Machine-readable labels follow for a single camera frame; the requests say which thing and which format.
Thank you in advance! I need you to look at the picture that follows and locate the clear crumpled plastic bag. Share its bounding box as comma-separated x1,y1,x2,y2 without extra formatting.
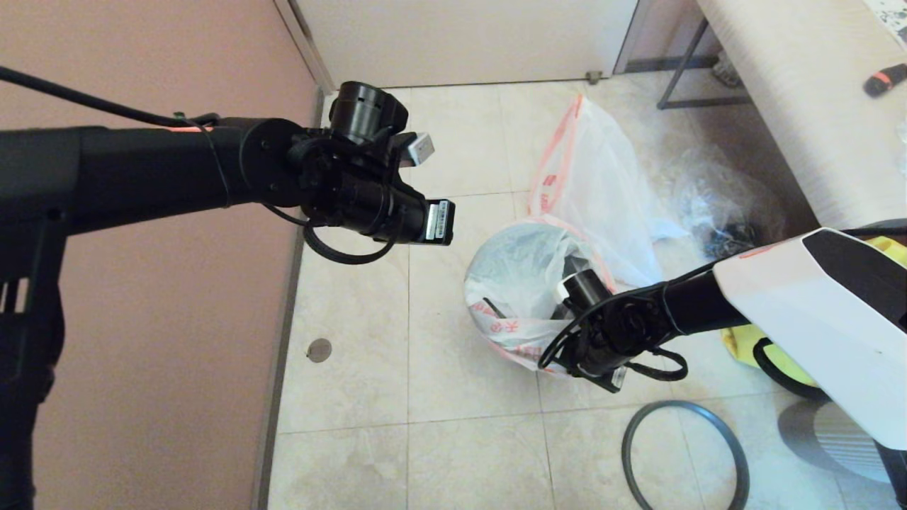
670,152,786,259

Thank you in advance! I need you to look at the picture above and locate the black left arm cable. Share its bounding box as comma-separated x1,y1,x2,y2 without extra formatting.
0,65,399,266

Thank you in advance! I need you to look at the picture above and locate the grey item under table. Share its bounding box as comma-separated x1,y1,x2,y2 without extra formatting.
712,53,741,89

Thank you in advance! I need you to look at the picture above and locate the dark metal table frame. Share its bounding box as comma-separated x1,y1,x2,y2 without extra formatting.
657,20,752,112

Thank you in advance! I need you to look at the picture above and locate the white door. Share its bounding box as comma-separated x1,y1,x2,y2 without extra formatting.
292,0,638,91

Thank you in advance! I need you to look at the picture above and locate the black and orange marker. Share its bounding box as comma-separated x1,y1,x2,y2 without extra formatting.
862,62,907,98

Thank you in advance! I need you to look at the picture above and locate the dark cable bundle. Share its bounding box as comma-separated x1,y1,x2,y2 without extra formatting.
705,225,755,252

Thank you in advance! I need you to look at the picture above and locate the white red-drawstring trash bag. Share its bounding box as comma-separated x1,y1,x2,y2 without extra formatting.
528,94,687,288

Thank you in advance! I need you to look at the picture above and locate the light wood-grain table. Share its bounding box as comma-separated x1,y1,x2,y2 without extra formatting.
696,0,907,231

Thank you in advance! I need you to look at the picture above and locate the black-white patterned paper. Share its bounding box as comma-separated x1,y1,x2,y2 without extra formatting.
861,0,907,36

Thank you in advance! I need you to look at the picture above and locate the white ribbed bin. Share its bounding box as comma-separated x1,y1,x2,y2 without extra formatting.
777,398,890,484

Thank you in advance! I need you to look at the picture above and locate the grey bin rim ring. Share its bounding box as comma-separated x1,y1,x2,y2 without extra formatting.
621,401,750,510

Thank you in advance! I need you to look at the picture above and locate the yellow non-woven shopping bag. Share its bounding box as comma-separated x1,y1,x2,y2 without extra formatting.
721,237,907,399

